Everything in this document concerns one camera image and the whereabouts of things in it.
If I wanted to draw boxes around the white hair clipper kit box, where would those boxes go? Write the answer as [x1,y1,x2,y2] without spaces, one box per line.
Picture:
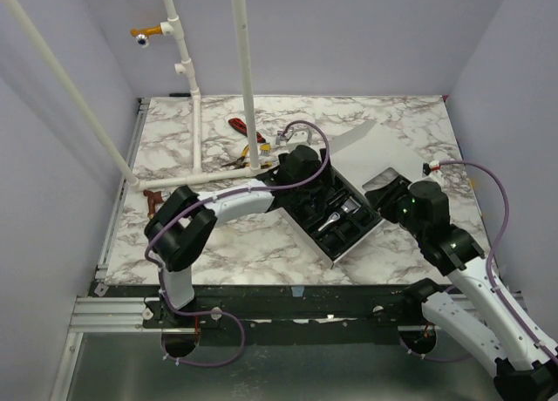
[278,121,425,267]

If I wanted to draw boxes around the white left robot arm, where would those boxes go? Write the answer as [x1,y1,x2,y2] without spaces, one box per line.
[144,146,330,327]

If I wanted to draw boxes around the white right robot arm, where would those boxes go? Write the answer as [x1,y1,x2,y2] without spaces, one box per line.
[365,176,557,400]

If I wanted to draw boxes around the red black utility knife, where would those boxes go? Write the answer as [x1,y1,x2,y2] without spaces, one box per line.
[228,118,267,144]

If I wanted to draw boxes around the brown garden faucet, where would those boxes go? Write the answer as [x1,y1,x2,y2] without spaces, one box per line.
[142,189,165,219]

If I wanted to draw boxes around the orange faucet on pipe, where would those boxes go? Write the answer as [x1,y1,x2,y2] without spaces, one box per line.
[130,25,163,48]

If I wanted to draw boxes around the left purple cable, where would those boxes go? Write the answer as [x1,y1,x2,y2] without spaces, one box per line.
[144,120,330,370]

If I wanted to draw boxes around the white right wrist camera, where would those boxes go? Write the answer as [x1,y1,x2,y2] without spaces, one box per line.
[422,160,445,187]

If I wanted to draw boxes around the yellow handled pliers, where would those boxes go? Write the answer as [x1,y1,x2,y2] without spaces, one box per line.
[222,145,270,169]

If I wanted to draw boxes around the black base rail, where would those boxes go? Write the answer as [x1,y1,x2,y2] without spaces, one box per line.
[143,285,437,353]

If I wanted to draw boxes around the white PVC pipe frame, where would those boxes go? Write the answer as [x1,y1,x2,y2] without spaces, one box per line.
[1,0,263,191]

